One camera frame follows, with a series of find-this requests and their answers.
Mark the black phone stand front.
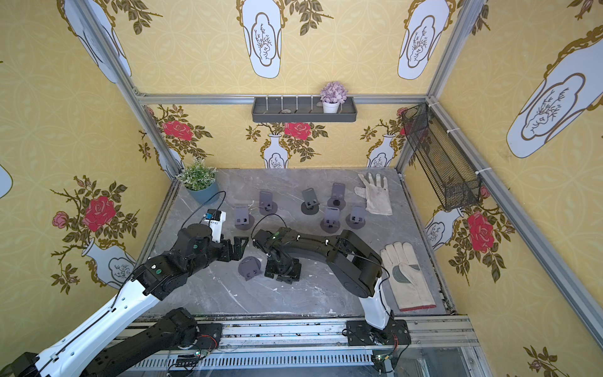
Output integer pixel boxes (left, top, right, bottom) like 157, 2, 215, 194
276, 275, 295, 284

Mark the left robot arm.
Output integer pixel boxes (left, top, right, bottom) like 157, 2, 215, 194
1, 224, 249, 376

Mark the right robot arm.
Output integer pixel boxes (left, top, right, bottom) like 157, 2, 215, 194
252, 227, 391, 330

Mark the purple phone stand front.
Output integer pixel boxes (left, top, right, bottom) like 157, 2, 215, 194
238, 256, 262, 281

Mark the green plant blue pot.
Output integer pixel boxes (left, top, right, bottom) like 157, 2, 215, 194
177, 159, 219, 204

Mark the grey work glove back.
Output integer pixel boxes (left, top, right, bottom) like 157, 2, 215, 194
354, 173, 393, 216

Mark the cream leather work glove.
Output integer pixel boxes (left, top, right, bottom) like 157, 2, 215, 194
381, 242, 437, 312

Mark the purple flower white pot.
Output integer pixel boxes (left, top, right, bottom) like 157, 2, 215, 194
320, 81, 348, 114

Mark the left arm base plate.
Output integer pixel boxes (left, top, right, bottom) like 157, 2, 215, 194
194, 322, 223, 351

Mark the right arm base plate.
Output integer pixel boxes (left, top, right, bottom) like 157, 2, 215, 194
342, 318, 411, 347

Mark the grey wall shelf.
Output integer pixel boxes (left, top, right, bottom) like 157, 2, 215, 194
251, 95, 358, 123

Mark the aluminium frame rail front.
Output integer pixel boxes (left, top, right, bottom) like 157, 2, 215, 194
69, 314, 494, 377

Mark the black wire mesh basket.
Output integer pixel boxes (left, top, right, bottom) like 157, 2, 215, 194
400, 104, 482, 210

